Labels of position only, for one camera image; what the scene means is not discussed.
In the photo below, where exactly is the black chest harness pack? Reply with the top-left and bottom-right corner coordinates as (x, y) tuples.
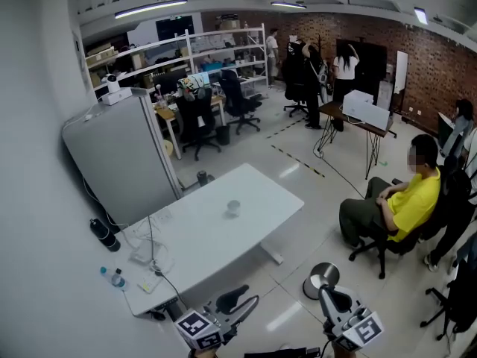
(244, 346), (322, 358)

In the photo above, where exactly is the black computer monitor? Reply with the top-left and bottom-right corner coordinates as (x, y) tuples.
(155, 71), (188, 93)

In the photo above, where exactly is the clear plastic package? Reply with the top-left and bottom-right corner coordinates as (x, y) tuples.
(128, 238), (169, 266)

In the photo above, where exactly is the wooden hairpin-leg table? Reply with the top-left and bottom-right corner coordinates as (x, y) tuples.
(318, 101), (398, 181)

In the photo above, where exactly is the white water dispenser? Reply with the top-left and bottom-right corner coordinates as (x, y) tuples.
(377, 80), (394, 112)

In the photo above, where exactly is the clear plastic water bottle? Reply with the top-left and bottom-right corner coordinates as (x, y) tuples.
(99, 266), (129, 292)

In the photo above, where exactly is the white plug cable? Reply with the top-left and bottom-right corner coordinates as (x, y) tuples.
(61, 104), (109, 130)

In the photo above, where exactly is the wooden top desk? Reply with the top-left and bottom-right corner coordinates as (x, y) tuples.
(154, 94), (227, 160)

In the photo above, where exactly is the yellow black floor tape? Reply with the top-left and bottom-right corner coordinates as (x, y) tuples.
(271, 144), (326, 179)

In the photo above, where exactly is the dark door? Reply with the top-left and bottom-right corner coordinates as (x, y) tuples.
(155, 14), (195, 43)

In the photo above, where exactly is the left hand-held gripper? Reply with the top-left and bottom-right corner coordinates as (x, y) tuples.
(174, 284), (260, 351)

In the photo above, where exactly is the silver metal bin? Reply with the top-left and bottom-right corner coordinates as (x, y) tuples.
(302, 262), (341, 301)

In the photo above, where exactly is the long cardboard box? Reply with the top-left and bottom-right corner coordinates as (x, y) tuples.
(85, 43), (120, 67)

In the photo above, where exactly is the white metal shelving rack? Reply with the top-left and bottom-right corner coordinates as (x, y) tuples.
(83, 22), (271, 92)

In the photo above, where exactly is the black insulated flask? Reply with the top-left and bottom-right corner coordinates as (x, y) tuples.
(89, 218), (121, 253)

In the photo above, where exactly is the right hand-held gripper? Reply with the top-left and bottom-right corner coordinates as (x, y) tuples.
(319, 285), (385, 352)

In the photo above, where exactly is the thin white cable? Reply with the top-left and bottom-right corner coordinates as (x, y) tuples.
(81, 177), (176, 271)

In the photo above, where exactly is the black waste bin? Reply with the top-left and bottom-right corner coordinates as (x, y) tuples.
(215, 125), (232, 146)

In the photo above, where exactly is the printed white green jacket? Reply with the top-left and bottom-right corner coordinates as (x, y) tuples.
(175, 74), (207, 102)

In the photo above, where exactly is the person's right forearm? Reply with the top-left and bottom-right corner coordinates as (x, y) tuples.
(330, 343), (361, 358)

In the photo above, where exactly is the long black cable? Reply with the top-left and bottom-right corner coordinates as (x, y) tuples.
(312, 125), (368, 201)

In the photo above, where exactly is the black office chair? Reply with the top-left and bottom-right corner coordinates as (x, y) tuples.
(348, 165), (450, 280)
(420, 259), (477, 342)
(217, 69), (264, 136)
(174, 86), (224, 163)

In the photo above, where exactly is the white power strip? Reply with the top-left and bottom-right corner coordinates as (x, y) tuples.
(137, 272), (164, 295)

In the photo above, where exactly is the black power cable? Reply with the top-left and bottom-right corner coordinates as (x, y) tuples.
(148, 214), (188, 310)

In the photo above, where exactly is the large black television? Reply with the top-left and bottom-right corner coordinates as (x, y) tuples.
(335, 38), (388, 96)

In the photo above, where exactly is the gray partition panel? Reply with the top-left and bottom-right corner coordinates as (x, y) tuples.
(61, 87), (183, 234)

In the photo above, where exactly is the black gaming chair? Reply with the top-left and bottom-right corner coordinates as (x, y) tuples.
(282, 40), (311, 119)

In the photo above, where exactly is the narrow white board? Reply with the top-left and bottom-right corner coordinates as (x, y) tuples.
(394, 50), (409, 95)

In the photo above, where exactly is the white rectangular box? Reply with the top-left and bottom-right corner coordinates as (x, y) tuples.
(341, 89), (391, 131)

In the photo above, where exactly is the lit computer monitor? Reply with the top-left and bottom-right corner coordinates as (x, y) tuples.
(188, 71), (211, 89)

